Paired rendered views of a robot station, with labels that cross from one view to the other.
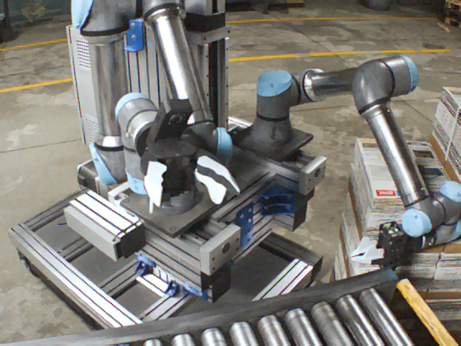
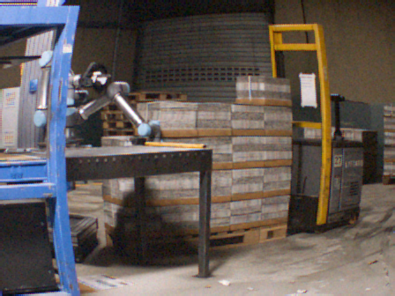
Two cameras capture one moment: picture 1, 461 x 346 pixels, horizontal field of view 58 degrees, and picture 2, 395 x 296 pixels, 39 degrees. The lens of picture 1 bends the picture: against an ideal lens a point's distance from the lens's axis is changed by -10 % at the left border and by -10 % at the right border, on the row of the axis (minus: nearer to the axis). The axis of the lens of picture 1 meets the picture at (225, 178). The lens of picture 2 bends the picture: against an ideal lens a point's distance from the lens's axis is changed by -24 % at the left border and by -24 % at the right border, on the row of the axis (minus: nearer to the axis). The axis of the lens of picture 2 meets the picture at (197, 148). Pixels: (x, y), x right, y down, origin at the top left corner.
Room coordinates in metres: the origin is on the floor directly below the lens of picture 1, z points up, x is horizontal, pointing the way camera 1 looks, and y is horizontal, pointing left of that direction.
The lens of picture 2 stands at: (-2.92, 1.92, 1.02)
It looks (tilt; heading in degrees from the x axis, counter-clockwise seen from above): 3 degrees down; 323
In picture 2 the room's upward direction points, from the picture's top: 1 degrees clockwise
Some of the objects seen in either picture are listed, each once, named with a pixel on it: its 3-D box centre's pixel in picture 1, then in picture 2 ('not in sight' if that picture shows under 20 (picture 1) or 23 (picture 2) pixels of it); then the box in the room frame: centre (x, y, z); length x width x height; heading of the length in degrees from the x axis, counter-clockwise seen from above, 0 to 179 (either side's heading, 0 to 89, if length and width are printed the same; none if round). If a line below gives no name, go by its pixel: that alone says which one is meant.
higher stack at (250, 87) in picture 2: not in sight; (264, 159); (1.15, -1.75, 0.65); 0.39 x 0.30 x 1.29; 175
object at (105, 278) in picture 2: not in sight; (102, 281); (0.34, 0.19, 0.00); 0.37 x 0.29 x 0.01; 106
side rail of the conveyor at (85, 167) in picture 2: not in sight; (128, 165); (0.11, 0.08, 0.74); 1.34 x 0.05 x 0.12; 106
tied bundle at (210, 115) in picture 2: not in sight; (199, 119); (1.20, -1.17, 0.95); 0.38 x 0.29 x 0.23; 175
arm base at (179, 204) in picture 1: (171, 184); not in sight; (1.07, 0.15, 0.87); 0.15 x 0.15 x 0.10
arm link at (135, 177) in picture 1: (152, 161); (70, 96); (0.78, 0.15, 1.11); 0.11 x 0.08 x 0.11; 115
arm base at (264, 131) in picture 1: (272, 123); (68, 132); (1.46, -0.16, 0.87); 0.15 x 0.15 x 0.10
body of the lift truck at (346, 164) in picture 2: not in sight; (327, 182); (1.09, -2.56, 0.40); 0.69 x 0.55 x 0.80; 175
